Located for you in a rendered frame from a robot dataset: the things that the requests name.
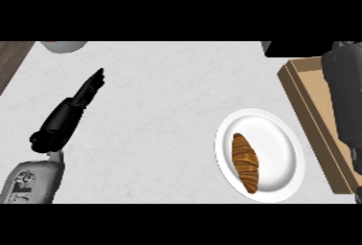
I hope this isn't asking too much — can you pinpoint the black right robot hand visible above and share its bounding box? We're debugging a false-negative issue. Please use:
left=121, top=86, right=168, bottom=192
left=319, top=41, right=362, bottom=176

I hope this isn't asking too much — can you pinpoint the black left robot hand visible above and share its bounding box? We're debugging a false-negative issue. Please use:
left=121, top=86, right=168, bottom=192
left=27, top=67, right=106, bottom=154

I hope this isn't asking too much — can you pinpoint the open cardboard box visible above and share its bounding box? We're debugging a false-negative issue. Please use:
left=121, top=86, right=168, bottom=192
left=276, top=56, right=362, bottom=195

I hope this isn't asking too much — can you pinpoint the white oval plate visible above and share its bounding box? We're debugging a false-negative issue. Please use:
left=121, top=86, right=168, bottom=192
left=214, top=107, right=307, bottom=204

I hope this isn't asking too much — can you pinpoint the black appliance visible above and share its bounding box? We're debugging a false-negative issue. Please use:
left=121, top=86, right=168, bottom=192
left=259, top=40, right=336, bottom=59

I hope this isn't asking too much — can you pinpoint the white bowl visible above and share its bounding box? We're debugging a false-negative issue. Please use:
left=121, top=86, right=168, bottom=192
left=39, top=40, right=88, bottom=55

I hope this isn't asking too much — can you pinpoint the brown croissant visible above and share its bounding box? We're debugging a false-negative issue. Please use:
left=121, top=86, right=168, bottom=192
left=230, top=132, right=259, bottom=195

